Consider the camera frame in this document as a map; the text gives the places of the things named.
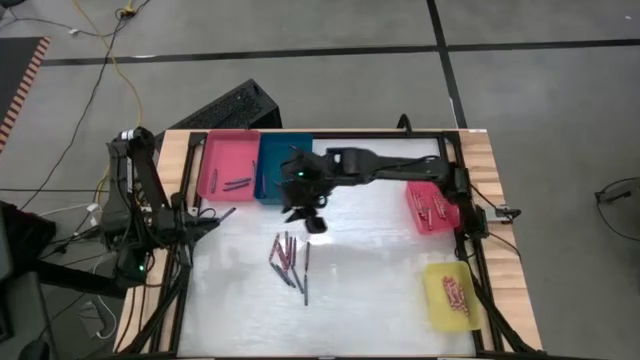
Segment dark fabric bundle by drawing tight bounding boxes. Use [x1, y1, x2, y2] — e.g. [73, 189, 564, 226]
[0, 199, 56, 264]

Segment black floor beam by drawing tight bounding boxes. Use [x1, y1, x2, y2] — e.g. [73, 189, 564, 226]
[34, 259, 129, 300]

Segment black mat orange striped edge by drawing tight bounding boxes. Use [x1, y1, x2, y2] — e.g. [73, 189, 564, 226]
[0, 35, 53, 154]

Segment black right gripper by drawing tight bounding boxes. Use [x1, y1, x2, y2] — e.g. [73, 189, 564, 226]
[278, 149, 336, 235]

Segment large pink plastic bin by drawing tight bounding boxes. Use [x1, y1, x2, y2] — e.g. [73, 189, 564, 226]
[195, 128, 262, 202]

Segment grey floor device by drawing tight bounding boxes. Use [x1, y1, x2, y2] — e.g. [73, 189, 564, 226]
[595, 178, 640, 205]

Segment long black floor cable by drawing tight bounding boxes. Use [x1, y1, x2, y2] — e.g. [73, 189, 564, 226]
[17, 0, 154, 211]

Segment yellow floor cable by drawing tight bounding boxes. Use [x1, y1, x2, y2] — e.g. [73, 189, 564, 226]
[72, 0, 144, 201]

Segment yellow plastic bin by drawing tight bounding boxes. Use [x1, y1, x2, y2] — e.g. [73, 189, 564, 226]
[423, 260, 482, 333]

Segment blue plastic bin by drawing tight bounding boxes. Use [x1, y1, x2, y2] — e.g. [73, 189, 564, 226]
[253, 131, 314, 206]

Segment grey power adapter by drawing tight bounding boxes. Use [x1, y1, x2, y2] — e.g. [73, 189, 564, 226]
[78, 301, 109, 337]

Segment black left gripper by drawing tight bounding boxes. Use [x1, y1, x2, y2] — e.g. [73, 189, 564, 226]
[164, 192, 223, 243]

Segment small red plastic bin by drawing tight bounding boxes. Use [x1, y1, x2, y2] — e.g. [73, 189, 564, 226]
[405, 179, 461, 235]

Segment black metal table frame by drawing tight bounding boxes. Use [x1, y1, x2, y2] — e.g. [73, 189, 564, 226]
[119, 128, 541, 360]

